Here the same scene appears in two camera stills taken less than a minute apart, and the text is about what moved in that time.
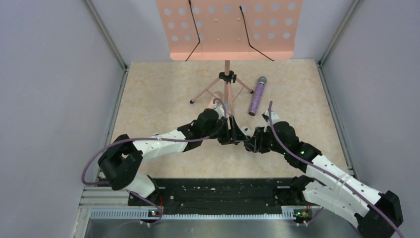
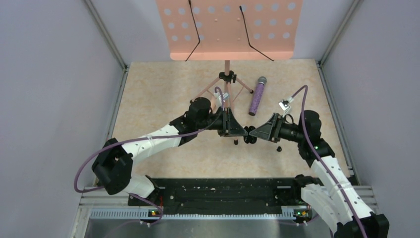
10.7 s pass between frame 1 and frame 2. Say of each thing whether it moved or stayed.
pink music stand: stayed
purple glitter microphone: stayed
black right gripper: moved
